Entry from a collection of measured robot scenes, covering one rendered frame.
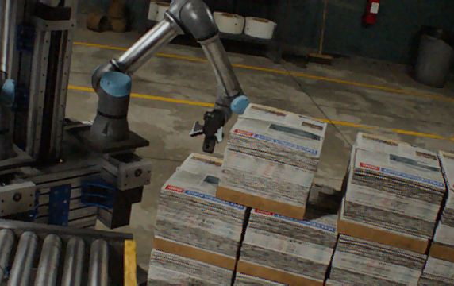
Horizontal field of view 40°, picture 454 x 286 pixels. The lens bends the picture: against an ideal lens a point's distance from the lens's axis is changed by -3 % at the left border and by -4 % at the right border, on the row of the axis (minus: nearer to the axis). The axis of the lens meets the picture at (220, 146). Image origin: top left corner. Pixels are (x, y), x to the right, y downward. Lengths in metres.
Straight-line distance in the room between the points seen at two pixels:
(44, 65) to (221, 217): 0.80
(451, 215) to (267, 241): 0.58
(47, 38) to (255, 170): 0.83
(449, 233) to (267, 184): 0.58
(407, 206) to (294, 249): 0.38
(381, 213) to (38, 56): 1.24
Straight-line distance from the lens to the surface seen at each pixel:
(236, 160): 1.99
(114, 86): 2.35
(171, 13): 2.50
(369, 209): 1.98
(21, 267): 1.64
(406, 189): 1.96
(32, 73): 2.28
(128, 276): 1.61
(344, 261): 2.07
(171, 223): 2.11
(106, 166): 2.39
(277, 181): 1.99
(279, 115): 2.22
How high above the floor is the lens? 1.70
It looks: 20 degrees down
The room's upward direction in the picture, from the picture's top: 11 degrees clockwise
